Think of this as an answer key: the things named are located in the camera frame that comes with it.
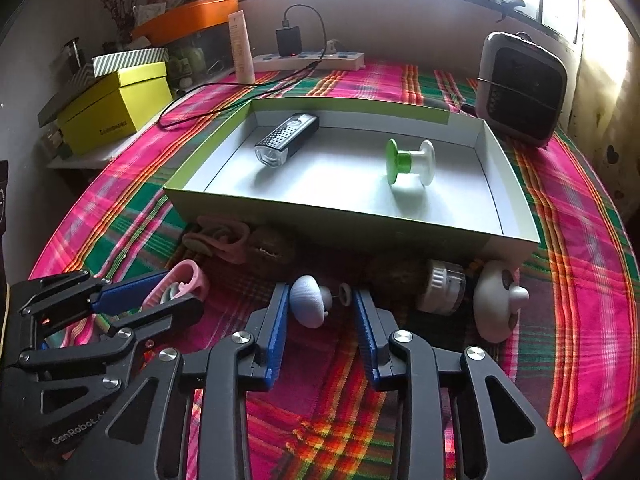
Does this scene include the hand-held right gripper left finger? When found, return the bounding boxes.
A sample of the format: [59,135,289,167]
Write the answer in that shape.
[62,282,301,480]

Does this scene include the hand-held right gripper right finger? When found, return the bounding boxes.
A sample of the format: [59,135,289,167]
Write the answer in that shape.
[350,287,583,480]

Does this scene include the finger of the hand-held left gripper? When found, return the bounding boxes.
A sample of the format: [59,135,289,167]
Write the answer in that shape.
[10,270,173,321]
[17,294,204,418]

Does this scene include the pale blue knob toy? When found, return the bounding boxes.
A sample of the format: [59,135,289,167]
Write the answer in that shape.
[290,275,352,330]

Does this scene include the pink clip with mint insert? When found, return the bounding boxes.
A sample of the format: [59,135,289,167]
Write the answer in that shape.
[142,259,208,311]

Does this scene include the brown walnut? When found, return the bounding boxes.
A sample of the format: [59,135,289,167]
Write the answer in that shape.
[365,257,426,301]
[248,227,297,267]

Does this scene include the white panda toy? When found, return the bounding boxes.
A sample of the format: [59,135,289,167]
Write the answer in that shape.
[472,260,530,343]

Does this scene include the green white cardboard box tray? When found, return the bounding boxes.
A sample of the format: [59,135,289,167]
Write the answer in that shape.
[162,97,542,266]

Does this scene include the clear white ribbed jar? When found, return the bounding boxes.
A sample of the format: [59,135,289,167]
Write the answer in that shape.
[415,259,467,316]

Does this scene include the small pink clip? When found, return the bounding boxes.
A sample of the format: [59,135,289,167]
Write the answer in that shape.
[181,217,251,263]

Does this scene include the white side table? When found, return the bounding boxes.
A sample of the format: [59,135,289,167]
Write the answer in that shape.
[46,152,118,170]

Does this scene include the black printed object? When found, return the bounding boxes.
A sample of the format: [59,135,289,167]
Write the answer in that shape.
[0,160,12,281]

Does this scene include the yellow cardboard box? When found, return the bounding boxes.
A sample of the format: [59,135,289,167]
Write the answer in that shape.
[56,62,173,156]

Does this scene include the green white spool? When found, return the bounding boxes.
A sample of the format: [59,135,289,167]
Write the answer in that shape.
[385,139,436,187]

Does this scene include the black silver bike light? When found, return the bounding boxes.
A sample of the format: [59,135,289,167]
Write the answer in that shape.
[253,112,321,167]

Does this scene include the dark grey flat box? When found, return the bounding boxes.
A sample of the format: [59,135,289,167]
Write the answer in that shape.
[37,70,96,128]

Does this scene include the green white striped box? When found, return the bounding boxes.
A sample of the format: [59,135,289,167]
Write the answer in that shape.
[91,47,171,78]

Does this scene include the green glass jar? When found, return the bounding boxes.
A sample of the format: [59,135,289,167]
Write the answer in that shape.
[170,42,208,86]

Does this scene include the dark glass press pot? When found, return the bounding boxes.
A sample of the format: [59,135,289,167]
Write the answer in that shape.
[62,37,93,73]

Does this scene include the white cream tube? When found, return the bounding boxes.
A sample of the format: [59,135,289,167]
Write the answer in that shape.
[228,10,256,84]

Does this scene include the dried twigs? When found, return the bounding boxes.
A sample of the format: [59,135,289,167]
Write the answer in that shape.
[82,0,138,41]

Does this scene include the white power strip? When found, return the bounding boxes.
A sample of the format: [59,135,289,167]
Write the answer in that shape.
[251,51,366,73]

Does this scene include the orange box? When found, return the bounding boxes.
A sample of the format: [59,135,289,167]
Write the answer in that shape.
[131,0,240,46]

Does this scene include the grey space heater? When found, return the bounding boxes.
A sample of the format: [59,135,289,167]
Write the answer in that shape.
[475,31,568,148]

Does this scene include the black charger adapter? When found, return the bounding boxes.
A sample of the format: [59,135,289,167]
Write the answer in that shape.
[276,26,303,57]

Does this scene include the heart print curtain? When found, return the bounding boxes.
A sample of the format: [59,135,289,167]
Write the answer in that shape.
[570,0,640,201]

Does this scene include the black charger cable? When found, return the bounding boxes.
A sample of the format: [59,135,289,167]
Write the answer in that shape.
[159,4,326,131]

